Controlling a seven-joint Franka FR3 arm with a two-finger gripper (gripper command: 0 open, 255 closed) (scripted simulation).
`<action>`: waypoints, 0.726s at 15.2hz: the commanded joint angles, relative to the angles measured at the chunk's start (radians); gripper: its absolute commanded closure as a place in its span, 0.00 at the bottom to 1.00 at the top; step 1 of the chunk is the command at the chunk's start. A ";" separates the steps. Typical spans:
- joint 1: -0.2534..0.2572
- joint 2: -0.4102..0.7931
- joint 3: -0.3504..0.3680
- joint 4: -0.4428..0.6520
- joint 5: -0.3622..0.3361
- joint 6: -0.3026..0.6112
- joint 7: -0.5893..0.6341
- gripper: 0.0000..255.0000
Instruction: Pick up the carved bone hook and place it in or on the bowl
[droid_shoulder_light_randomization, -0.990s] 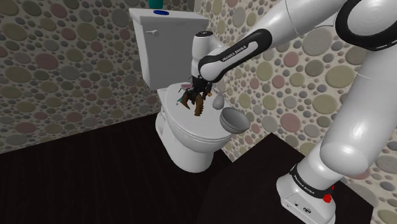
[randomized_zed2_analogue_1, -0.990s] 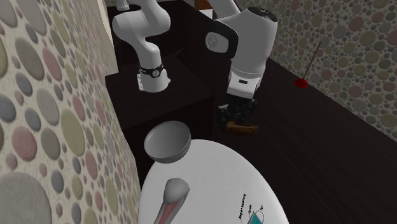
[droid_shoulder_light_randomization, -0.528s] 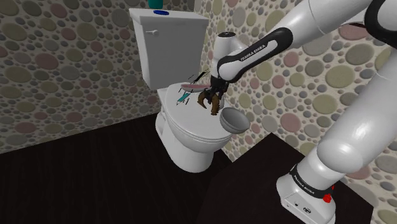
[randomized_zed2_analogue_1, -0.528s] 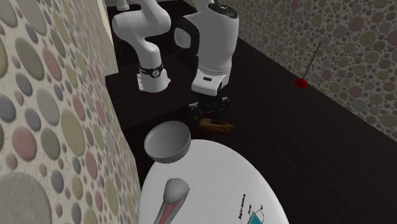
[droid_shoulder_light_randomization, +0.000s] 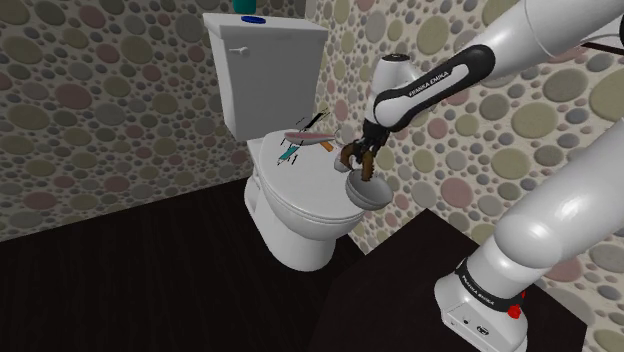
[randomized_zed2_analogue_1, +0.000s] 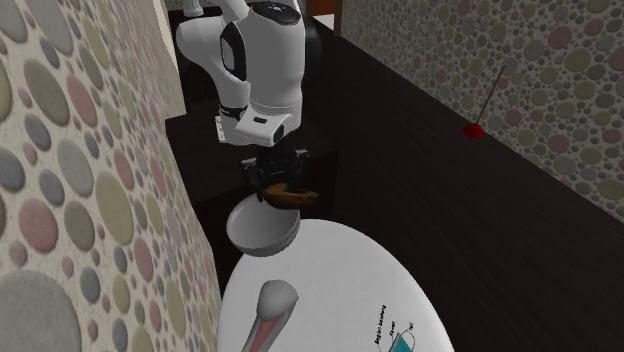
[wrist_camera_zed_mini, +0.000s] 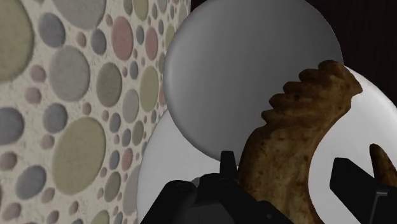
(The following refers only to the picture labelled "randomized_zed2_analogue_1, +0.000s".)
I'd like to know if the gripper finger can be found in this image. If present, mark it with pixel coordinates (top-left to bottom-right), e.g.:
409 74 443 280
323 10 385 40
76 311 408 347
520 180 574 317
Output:
248 179 267 203
285 164 303 195

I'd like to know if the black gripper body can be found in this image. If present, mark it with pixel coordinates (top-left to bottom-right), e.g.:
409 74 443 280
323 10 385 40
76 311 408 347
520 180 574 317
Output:
241 144 311 190

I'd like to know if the brown bread piece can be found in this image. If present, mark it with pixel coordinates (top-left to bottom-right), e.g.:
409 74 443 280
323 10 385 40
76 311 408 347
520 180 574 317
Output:
262 182 321 211

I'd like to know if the grey bowl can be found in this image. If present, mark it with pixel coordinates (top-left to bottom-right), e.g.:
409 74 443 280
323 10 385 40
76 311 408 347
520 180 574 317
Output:
225 194 302 259

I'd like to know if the grey pink elongated toy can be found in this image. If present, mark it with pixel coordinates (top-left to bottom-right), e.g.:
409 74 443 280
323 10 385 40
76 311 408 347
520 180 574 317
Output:
240 279 300 352

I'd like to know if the red plunger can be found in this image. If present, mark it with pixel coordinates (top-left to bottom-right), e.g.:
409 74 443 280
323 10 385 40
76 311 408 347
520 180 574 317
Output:
460 63 509 141

